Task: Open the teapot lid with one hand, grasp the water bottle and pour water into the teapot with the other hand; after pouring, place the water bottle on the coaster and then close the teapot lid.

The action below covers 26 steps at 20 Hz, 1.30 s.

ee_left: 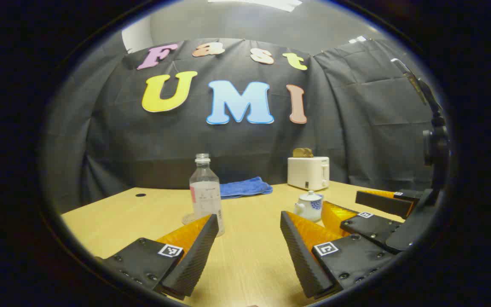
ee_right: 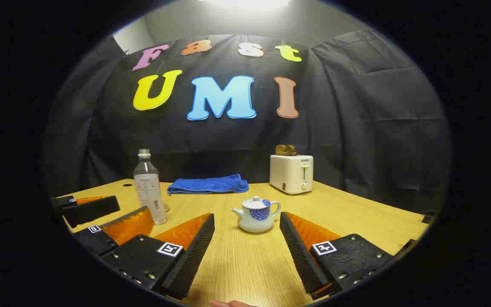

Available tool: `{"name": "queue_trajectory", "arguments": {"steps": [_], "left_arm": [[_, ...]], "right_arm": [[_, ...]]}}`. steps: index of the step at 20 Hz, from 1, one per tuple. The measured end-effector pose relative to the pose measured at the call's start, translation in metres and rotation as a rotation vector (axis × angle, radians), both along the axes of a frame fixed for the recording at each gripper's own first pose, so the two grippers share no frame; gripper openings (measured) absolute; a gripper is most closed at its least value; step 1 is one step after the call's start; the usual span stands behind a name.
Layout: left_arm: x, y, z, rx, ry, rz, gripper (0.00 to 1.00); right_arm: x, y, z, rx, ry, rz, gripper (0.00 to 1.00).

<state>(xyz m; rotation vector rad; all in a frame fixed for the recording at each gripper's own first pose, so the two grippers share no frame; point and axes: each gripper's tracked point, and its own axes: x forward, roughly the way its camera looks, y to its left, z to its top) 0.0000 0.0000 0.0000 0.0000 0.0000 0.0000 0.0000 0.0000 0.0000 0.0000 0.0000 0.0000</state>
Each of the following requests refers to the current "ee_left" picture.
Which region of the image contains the white blue-patterned teacup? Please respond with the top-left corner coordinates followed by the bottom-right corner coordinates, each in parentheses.
top-left (293, 197), bottom-right (325, 222)

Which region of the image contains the blue folded towel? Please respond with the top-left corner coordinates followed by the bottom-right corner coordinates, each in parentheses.
top-left (220, 177), bottom-right (274, 200)

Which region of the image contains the white toaster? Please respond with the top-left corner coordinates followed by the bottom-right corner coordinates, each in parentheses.
top-left (287, 156), bottom-right (330, 191)

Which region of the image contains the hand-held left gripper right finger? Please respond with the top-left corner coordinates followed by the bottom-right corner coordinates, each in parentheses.
top-left (280, 210), bottom-right (396, 300)

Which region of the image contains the clear plastic water bottle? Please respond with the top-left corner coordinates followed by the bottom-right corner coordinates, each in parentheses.
top-left (189, 153), bottom-right (225, 236)

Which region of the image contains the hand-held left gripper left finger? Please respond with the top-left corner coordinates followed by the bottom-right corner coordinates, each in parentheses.
top-left (94, 213), bottom-right (220, 301)

